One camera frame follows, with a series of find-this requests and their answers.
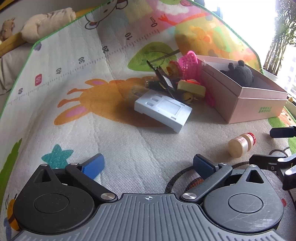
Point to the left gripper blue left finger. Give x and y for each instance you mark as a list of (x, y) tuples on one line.
[(82, 176)]

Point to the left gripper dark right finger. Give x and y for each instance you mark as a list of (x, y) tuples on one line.
[(213, 175)]

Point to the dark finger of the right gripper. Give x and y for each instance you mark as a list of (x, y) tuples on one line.
[(286, 132)]

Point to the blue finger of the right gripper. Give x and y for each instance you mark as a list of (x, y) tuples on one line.
[(267, 162)]

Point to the small white yogurt bottle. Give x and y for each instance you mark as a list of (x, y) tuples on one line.
[(240, 145)]

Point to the black plush cat toy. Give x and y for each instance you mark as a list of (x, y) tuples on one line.
[(240, 73)]

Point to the black clip with label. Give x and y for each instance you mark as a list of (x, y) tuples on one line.
[(164, 80)]

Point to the pink plastic mesh basket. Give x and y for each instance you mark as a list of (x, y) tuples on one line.
[(189, 66)]

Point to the brown plush bear toy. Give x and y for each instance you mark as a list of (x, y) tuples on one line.
[(174, 69)]

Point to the pink cardboard box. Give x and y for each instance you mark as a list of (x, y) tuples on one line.
[(235, 103)]

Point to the colourful cartoon play mat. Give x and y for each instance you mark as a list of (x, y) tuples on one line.
[(74, 98)]

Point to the white plastic tray device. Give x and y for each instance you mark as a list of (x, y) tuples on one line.
[(164, 109)]

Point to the grey sofa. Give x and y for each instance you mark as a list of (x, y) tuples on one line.
[(11, 65)]

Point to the yellow long pillow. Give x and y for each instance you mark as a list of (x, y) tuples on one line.
[(11, 43)]

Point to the beige rolled cushion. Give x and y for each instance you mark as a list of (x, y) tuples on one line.
[(42, 25)]

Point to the brown plush animal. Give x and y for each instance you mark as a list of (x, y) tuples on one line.
[(7, 29)]

